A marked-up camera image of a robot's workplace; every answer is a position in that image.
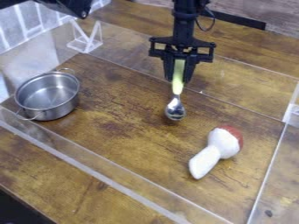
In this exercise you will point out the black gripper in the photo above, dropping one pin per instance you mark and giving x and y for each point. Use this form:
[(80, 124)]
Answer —
[(195, 52)]

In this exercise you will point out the green handled metal spoon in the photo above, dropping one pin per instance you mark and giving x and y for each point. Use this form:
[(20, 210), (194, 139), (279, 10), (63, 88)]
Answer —
[(175, 111)]

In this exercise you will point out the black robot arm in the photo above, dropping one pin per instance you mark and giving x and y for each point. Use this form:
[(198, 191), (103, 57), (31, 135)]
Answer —
[(186, 12)]

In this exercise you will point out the clear acrylic triangle stand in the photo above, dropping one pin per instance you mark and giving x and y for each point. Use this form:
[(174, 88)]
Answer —
[(86, 43)]

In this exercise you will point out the red white toy mushroom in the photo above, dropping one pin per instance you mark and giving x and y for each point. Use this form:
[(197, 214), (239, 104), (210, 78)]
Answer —
[(225, 145)]

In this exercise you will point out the small steel pot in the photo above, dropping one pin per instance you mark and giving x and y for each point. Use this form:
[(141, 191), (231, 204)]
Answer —
[(47, 97)]

